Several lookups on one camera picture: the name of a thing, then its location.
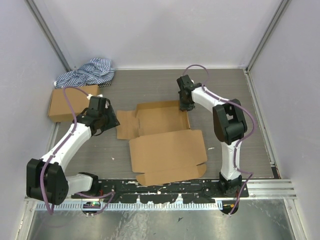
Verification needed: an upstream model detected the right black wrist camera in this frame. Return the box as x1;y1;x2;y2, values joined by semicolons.
176;74;195;91

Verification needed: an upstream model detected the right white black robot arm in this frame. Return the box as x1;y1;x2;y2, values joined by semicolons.
177;82;248;198

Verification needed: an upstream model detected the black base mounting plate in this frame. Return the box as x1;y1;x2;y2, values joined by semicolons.
71;178;250;204

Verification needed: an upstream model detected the brown cardboard box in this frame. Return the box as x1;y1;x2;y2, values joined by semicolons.
48;88;89;123
116;100;208;187

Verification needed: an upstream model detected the aluminium front rail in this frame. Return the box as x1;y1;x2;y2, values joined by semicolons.
24;178;298;201

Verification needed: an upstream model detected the blue striped crumpled cloth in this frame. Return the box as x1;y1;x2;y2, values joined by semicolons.
53;58;116;89

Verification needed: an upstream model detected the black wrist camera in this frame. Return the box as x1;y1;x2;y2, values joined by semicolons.
86;95;111;117
176;74;195;91

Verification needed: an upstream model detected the white slotted cable duct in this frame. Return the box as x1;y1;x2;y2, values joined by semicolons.
36;201;223;211

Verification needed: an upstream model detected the right aluminium corner post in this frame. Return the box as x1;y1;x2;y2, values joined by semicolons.
245;0;291;73

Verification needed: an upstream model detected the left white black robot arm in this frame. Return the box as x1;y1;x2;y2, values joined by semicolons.
26;106;120;205

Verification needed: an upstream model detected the left aluminium corner post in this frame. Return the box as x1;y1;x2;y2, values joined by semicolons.
24;0;72;72

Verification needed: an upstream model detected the closed brown cardboard box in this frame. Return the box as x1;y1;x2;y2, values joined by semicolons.
48;88;89;123

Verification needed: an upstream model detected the aluminium corner post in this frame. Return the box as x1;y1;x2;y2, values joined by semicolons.
24;0;72;72
245;0;291;73

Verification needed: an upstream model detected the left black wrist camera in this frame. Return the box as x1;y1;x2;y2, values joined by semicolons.
86;95;111;117

